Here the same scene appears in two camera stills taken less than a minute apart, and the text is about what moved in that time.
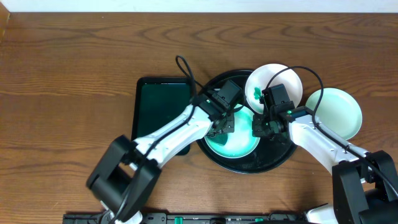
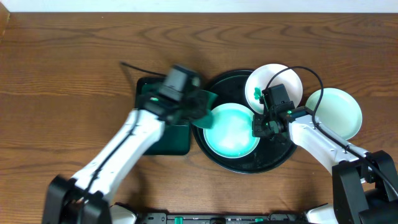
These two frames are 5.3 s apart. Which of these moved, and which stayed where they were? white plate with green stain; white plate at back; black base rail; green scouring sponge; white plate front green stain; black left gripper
Moved: green scouring sponge; black left gripper
Stayed: black base rail; white plate with green stain; white plate at back; white plate front green stain
